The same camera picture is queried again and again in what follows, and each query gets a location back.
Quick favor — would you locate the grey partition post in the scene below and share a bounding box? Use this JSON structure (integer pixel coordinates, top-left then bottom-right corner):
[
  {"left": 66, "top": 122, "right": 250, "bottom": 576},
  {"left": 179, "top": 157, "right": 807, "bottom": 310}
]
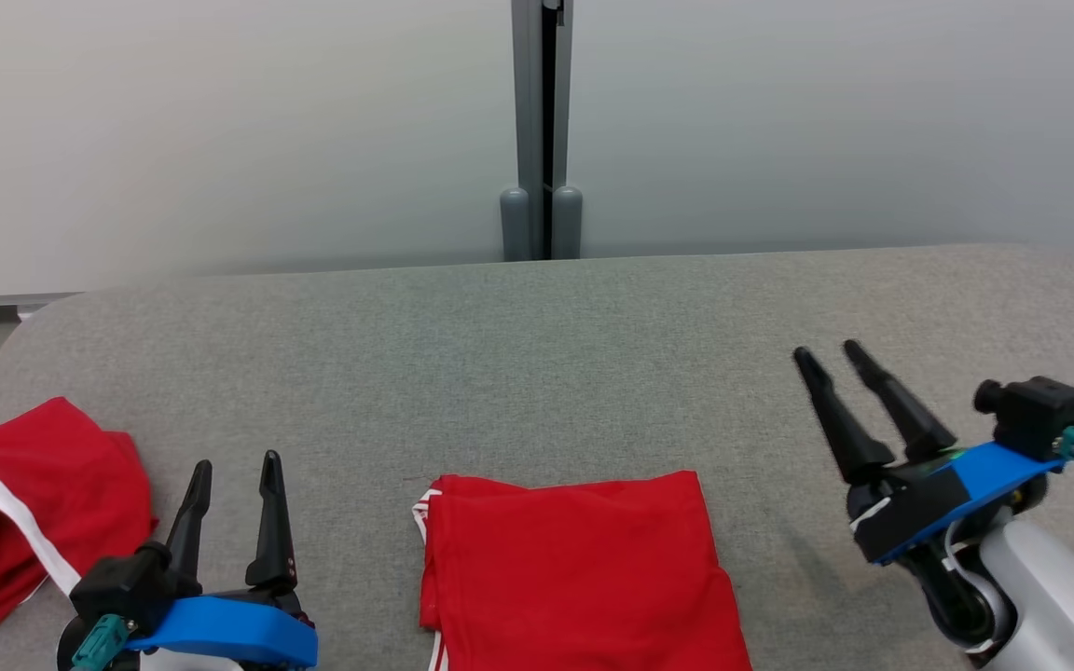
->
[{"left": 511, "top": 0, "right": 575, "bottom": 260}]

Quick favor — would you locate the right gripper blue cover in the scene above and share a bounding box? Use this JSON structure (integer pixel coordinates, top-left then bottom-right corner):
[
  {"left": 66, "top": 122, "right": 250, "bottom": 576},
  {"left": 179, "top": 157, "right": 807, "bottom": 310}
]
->
[{"left": 793, "top": 340, "right": 1069, "bottom": 567}]

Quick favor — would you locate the grey cylindrical post foot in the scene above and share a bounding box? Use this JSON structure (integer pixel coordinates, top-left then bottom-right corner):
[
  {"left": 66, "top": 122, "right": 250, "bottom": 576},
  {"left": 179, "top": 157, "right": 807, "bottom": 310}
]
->
[
  {"left": 500, "top": 188, "right": 531, "bottom": 263},
  {"left": 551, "top": 186, "right": 584, "bottom": 260}
]

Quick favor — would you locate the red shorts white hem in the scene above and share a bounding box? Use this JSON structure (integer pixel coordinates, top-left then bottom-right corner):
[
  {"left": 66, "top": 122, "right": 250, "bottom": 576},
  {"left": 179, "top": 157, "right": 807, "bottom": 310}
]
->
[{"left": 0, "top": 397, "right": 158, "bottom": 637}]

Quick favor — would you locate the left camera cable teal plug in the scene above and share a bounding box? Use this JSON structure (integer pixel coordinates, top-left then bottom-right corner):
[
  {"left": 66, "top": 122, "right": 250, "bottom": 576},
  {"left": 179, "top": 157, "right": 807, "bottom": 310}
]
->
[{"left": 71, "top": 615, "right": 133, "bottom": 671}]

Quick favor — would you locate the red white basketball jersey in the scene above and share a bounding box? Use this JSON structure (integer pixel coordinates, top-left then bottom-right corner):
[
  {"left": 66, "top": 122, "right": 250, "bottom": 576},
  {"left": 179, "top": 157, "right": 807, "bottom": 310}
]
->
[{"left": 412, "top": 471, "right": 754, "bottom": 671}]

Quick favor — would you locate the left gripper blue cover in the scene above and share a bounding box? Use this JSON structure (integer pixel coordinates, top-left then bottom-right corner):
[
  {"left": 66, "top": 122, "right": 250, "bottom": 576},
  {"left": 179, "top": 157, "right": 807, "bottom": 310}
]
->
[{"left": 57, "top": 450, "right": 319, "bottom": 671}]

